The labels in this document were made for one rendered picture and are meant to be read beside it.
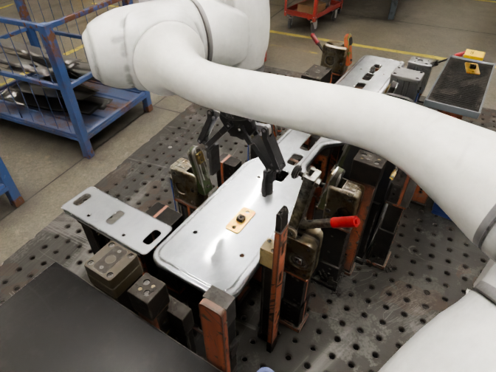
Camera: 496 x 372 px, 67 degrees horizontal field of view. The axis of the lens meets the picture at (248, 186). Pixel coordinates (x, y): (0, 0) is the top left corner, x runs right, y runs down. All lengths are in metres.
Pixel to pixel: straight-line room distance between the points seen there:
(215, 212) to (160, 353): 0.37
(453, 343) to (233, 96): 0.31
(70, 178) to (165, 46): 2.40
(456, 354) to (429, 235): 1.11
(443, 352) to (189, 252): 0.63
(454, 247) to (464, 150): 1.06
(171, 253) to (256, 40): 0.48
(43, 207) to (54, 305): 1.91
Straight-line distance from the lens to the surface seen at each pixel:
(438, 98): 1.19
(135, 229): 0.93
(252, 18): 0.61
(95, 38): 0.55
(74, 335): 0.77
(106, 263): 0.80
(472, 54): 1.55
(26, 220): 2.67
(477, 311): 0.33
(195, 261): 0.84
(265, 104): 0.43
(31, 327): 0.81
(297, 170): 0.72
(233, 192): 0.99
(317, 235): 0.83
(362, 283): 1.21
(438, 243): 1.41
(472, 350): 0.32
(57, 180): 2.88
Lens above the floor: 1.66
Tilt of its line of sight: 41 degrees down
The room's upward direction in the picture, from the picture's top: straight up
